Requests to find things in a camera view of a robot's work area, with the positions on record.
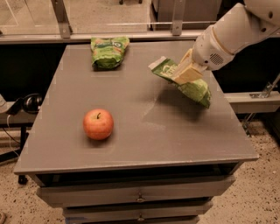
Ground black headphones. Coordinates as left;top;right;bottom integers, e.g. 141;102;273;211
6;94;43;116

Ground top grey drawer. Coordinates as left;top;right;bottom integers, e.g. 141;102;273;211
37;175;235;207

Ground red apple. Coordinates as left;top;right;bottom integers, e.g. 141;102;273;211
83;108;114;141

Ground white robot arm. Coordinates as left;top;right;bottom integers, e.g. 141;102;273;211
171;0;280;85

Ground grey drawer cabinet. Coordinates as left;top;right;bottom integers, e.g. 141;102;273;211
13;40;260;224

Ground lower grey drawer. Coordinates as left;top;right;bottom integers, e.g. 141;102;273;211
63;201;213;224

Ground white cable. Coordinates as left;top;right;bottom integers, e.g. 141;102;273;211
5;114;20;158

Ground metal railing with glass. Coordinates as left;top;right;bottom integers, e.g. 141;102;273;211
0;0;280;45

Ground green jalapeno chip bag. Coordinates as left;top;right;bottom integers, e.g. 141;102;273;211
149;56;211;109

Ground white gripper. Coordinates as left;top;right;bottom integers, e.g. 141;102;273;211
171;25;234;85

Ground grey drawer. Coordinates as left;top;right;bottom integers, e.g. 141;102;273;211
63;201;213;224
37;175;235;207

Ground green snack bag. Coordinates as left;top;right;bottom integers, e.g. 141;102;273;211
91;37;130;70

